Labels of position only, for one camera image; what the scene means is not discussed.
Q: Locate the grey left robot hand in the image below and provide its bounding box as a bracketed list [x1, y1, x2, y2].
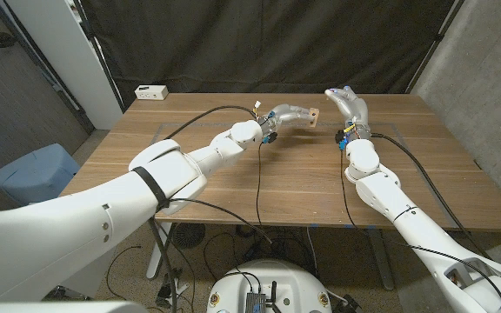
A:
[257, 103, 313, 136]

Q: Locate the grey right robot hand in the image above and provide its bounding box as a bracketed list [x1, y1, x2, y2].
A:
[324, 85, 371, 141]

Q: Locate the black backdrop curtain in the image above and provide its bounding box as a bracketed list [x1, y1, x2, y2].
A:
[78, 0, 467, 105]

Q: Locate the white power strip box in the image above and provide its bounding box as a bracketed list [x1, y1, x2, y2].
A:
[134, 84, 169, 101]

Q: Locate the grey table leg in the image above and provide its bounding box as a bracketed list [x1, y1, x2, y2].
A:
[365, 229, 396, 291]

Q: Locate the round black floor fan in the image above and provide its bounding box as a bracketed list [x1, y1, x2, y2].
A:
[171, 223, 206, 250]

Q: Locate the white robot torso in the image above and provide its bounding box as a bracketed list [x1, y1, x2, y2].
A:
[205, 259, 333, 313]

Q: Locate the grey ribbed torso module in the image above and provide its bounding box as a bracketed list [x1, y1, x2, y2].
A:
[244, 291, 268, 313]

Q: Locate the black floor device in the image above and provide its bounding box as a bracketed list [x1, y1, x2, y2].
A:
[341, 294, 364, 313]

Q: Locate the white table leg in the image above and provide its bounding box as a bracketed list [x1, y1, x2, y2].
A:
[145, 222, 173, 280]

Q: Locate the black and white floor glove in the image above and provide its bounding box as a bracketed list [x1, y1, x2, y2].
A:
[155, 268, 190, 309]

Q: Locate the white pillar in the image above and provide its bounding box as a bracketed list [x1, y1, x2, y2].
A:
[4, 0, 124, 130]

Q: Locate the white flat floor panel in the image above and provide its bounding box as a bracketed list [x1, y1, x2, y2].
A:
[57, 245, 119, 301]

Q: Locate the blue plastic bin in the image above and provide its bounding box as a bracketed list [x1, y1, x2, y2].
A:
[0, 143, 81, 206]

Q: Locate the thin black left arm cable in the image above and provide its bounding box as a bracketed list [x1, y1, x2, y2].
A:
[167, 141, 274, 244]

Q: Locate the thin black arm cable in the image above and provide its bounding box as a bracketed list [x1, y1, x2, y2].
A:
[339, 150, 501, 305]
[167, 141, 274, 244]

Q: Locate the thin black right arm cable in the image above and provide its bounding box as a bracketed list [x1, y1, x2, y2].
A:
[339, 150, 501, 305]

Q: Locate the thick black left hand cable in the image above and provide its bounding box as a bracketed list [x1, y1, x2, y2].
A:
[163, 105, 258, 141]

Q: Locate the thick black hand cable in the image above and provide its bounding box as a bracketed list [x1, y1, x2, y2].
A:
[163, 105, 258, 141]
[371, 132, 491, 260]

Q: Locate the thick black right hand cable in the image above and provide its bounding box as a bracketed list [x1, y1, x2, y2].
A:
[371, 132, 491, 260]

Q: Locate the black backdrop frame pole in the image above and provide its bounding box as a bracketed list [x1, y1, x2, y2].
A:
[70, 0, 126, 110]
[406, 0, 467, 95]

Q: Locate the black floor cable tangle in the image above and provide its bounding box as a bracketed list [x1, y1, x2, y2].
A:
[202, 224, 319, 282]

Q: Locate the thick dark hanging cable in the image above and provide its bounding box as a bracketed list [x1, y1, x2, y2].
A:
[147, 216, 178, 313]

